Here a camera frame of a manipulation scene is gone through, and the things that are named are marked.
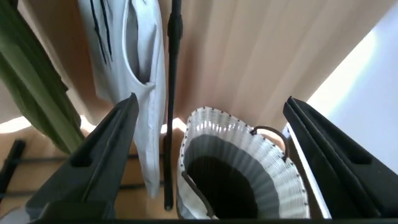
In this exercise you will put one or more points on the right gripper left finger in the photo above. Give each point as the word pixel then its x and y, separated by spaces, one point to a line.
pixel 93 174

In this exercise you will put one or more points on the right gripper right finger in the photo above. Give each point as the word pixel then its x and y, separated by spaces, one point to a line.
pixel 342 186

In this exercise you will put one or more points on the pale grey garment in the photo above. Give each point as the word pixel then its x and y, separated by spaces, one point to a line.
pixel 149 109

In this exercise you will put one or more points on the green printed shirt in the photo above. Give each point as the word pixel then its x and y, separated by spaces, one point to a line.
pixel 31 77

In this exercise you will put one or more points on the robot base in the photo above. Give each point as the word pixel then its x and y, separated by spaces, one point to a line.
pixel 14 214

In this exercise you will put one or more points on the white laundry basket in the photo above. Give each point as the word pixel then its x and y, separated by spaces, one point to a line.
pixel 273 174

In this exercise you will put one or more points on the black clothes rack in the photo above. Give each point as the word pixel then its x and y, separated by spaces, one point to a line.
pixel 172 62

